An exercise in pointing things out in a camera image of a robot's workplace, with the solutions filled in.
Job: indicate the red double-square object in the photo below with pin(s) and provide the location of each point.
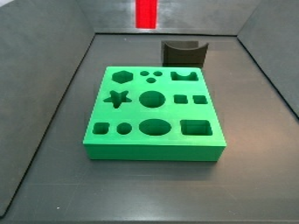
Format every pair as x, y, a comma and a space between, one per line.
146, 14

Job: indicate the green shape sorter board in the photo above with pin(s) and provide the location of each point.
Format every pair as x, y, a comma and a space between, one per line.
154, 115

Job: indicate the dark grey curved block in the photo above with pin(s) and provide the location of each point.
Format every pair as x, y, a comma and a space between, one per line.
183, 53

